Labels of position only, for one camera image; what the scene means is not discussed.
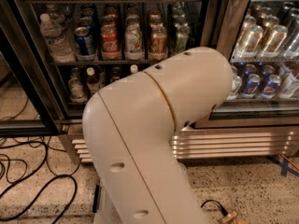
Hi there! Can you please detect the clear glass jar bottle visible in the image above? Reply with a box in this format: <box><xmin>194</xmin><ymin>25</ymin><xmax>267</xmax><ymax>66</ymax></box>
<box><xmin>68</xmin><ymin>77</ymin><xmax>88</xmax><ymax>103</ymax></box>

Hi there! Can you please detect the clear plastic storage bin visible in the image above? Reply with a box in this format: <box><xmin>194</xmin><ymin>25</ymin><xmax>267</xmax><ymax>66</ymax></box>
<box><xmin>93</xmin><ymin>184</ymin><xmax>112</xmax><ymax>224</ymax></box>

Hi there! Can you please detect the stainless steel fridge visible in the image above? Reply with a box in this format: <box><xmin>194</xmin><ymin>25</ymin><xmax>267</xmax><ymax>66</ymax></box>
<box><xmin>14</xmin><ymin>0</ymin><xmax>299</xmax><ymax>163</ymax></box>

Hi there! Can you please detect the white green can right fridge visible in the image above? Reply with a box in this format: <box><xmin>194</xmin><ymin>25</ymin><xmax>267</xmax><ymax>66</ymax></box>
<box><xmin>227</xmin><ymin>75</ymin><xmax>242</xmax><ymax>100</ymax></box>

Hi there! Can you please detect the orange brown soda can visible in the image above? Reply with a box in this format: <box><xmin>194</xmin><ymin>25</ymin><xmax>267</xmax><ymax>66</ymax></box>
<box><xmin>149</xmin><ymin>26</ymin><xmax>167</xmax><ymax>61</ymax></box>

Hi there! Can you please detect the blue pepsi can right fridge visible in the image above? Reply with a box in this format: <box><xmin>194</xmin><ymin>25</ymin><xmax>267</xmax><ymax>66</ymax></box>
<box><xmin>241</xmin><ymin>74</ymin><xmax>261</xmax><ymax>98</ymax></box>

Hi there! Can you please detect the black cable with plug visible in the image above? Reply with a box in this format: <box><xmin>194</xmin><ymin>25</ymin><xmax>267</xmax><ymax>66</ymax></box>
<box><xmin>200</xmin><ymin>199</ymin><xmax>229</xmax><ymax>217</ymax></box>

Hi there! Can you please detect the red coca cola can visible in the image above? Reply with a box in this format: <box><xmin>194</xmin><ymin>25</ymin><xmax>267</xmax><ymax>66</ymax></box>
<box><xmin>101</xmin><ymin>26</ymin><xmax>121</xmax><ymax>60</ymax></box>

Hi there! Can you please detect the amber glass bottle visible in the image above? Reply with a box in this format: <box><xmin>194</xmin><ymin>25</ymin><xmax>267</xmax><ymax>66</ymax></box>
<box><xmin>110</xmin><ymin>66</ymin><xmax>121</xmax><ymax>82</ymax></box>

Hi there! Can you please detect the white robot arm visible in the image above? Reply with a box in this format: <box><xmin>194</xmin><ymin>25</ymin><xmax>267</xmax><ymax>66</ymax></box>
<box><xmin>82</xmin><ymin>47</ymin><xmax>232</xmax><ymax>224</ymax></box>

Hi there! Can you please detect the copper metal fitting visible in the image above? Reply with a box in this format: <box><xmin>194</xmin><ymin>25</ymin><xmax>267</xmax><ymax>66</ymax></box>
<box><xmin>218</xmin><ymin>211</ymin><xmax>249</xmax><ymax>224</ymax></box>

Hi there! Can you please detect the brown tea bottle white cap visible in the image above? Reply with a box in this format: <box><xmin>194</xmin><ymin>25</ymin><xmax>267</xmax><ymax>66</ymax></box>
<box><xmin>86</xmin><ymin>67</ymin><xmax>104</xmax><ymax>95</ymax></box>

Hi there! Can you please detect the large clear water bottle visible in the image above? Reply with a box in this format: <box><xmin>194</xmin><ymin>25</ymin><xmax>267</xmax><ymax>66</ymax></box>
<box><xmin>40</xmin><ymin>13</ymin><xmax>75</xmax><ymax>63</ymax></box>

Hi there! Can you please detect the dark drink bottle white cap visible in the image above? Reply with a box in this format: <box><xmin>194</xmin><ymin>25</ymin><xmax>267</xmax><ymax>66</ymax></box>
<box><xmin>130</xmin><ymin>64</ymin><xmax>138</xmax><ymax>74</ymax></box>

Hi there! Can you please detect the blue tape on floor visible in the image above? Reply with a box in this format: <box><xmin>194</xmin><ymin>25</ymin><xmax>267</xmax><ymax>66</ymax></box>
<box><xmin>266</xmin><ymin>156</ymin><xmax>299</xmax><ymax>177</ymax></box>

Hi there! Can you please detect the white green soda can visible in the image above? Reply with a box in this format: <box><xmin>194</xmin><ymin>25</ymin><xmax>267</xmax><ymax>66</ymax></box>
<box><xmin>125</xmin><ymin>24</ymin><xmax>143</xmax><ymax>60</ymax></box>

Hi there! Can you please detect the open glass fridge door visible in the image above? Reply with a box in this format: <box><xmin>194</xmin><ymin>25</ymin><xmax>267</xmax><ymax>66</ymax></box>
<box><xmin>0</xmin><ymin>0</ymin><xmax>61</xmax><ymax>137</ymax></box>

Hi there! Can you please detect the closed glass fridge door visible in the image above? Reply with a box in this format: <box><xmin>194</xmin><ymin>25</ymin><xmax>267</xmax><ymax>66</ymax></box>
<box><xmin>194</xmin><ymin>0</ymin><xmax>299</xmax><ymax>129</ymax></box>

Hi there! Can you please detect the blue pepsi can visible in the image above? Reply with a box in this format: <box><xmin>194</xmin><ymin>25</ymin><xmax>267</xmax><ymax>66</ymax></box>
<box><xmin>260</xmin><ymin>75</ymin><xmax>281</xmax><ymax>98</ymax></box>
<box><xmin>74</xmin><ymin>26</ymin><xmax>96</xmax><ymax>61</ymax></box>

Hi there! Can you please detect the silver gold can right fridge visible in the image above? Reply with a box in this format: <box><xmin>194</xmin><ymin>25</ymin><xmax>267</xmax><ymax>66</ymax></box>
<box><xmin>235</xmin><ymin>25</ymin><xmax>263</xmax><ymax>58</ymax></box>

